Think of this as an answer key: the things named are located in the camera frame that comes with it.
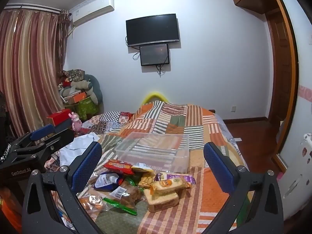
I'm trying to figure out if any clear orange snack packet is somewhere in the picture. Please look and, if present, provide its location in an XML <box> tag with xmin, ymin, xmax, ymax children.
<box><xmin>77</xmin><ymin>194</ymin><xmax>109</xmax><ymax>215</ymax></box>

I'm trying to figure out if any small black wall monitor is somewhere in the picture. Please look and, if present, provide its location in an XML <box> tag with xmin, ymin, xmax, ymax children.
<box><xmin>139</xmin><ymin>43</ymin><xmax>170</xmax><ymax>66</ymax></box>

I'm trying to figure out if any red box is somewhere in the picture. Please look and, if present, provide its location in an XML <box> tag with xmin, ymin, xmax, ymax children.
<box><xmin>46</xmin><ymin>109</ymin><xmax>73</xmax><ymax>126</ymax></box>

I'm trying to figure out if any clear green-strip bread bag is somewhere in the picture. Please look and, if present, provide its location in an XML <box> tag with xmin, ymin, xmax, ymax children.
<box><xmin>104</xmin><ymin>179</ymin><xmax>143</xmax><ymax>216</ymax></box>

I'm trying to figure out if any blue and white snack packet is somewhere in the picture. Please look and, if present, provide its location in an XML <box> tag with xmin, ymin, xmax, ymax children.
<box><xmin>93</xmin><ymin>172</ymin><xmax>126</xmax><ymax>192</ymax></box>

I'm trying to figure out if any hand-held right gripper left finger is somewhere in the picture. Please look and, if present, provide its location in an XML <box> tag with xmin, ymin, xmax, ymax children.
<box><xmin>21</xmin><ymin>141</ymin><xmax>103</xmax><ymax>234</ymax></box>

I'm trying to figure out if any yellow and white snack packet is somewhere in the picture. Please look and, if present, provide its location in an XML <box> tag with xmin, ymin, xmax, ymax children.
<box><xmin>132</xmin><ymin>162</ymin><xmax>156</xmax><ymax>176</ymax></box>

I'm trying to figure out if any white plastic bag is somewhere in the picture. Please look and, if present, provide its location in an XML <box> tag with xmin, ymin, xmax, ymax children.
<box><xmin>59</xmin><ymin>133</ymin><xmax>100</xmax><ymax>167</ymax></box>

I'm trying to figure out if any pink plush toy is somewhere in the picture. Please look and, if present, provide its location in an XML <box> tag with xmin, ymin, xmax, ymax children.
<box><xmin>71</xmin><ymin>112</ymin><xmax>83</xmax><ymax>136</ymax></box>

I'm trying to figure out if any purple snack packet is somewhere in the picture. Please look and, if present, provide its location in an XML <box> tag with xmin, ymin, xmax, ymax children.
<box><xmin>156</xmin><ymin>172</ymin><xmax>196</xmax><ymax>184</ymax></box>

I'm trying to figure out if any orange cloth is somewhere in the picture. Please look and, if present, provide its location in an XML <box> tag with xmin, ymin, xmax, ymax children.
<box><xmin>0</xmin><ymin>187</ymin><xmax>26</xmax><ymax>233</ymax></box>

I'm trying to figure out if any brown wooden door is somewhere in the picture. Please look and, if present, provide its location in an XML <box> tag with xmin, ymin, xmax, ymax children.
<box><xmin>265</xmin><ymin>7</ymin><xmax>294</xmax><ymax>129</ymax></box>

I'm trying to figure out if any orange box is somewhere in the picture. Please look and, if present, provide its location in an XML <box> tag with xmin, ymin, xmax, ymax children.
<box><xmin>65</xmin><ymin>91</ymin><xmax>88</xmax><ymax>105</ymax></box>

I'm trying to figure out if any grey plush cushion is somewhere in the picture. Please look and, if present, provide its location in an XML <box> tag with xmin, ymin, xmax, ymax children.
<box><xmin>60</xmin><ymin>74</ymin><xmax>103</xmax><ymax>105</ymax></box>

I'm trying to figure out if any checked patchwork quilt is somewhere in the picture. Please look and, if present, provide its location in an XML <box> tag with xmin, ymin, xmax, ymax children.
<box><xmin>82</xmin><ymin>111</ymin><xmax>133</xmax><ymax>136</ymax></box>

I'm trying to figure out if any clear plastic storage box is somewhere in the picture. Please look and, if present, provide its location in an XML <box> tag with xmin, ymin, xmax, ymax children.
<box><xmin>114</xmin><ymin>132</ymin><xmax>191</xmax><ymax>173</ymax></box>

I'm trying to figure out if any white air conditioner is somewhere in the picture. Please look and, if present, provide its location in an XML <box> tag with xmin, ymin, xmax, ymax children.
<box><xmin>71</xmin><ymin>0</ymin><xmax>115</xmax><ymax>27</ymax></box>

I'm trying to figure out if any striped red curtain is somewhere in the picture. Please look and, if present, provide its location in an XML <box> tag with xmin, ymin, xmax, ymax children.
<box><xmin>0</xmin><ymin>4</ymin><xmax>71</xmax><ymax>139</ymax></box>

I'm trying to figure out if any yellow hoop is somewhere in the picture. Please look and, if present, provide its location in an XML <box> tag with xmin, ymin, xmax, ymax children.
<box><xmin>143</xmin><ymin>91</ymin><xmax>168</xmax><ymax>105</ymax></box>

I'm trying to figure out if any black wall television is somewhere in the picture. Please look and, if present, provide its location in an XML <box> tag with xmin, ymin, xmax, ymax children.
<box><xmin>125</xmin><ymin>13</ymin><xmax>181</xmax><ymax>47</ymax></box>

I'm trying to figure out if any red snack packet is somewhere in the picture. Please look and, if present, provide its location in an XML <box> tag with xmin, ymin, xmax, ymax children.
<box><xmin>103</xmin><ymin>159</ymin><xmax>135</xmax><ymax>175</ymax></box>

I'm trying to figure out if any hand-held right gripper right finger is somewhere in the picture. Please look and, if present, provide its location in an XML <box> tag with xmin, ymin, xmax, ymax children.
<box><xmin>203</xmin><ymin>142</ymin><xmax>284</xmax><ymax>234</ymax></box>

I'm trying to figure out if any tan cake packet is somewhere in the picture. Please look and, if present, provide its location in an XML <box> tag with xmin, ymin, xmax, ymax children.
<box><xmin>143</xmin><ymin>190</ymin><xmax>179</xmax><ymax>213</ymax></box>

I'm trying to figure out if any green gift bag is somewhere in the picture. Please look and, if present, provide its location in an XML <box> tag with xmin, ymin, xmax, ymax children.
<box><xmin>73</xmin><ymin>97</ymin><xmax>100</xmax><ymax>121</ymax></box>

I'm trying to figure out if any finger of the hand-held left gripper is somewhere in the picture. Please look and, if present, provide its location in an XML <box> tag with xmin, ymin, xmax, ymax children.
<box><xmin>11</xmin><ymin>124</ymin><xmax>56</xmax><ymax>149</ymax></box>
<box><xmin>15</xmin><ymin>128</ymin><xmax>74</xmax><ymax>156</ymax></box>

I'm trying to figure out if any white wardrobe with pink stickers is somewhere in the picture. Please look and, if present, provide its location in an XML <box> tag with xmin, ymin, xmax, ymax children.
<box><xmin>273</xmin><ymin>0</ymin><xmax>312</xmax><ymax>220</ymax></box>

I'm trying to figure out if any brown biscuit packet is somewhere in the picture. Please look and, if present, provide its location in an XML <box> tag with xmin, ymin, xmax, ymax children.
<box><xmin>136</xmin><ymin>172</ymin><xmax>156</xmax><ymax>189</ymax></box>

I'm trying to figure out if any orange cake packet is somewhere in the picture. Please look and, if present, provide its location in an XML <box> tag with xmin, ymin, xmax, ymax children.
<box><xmin>149</xmin><ymin>177</ymin><xmax>193</xmax><ymax>197</ymax></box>

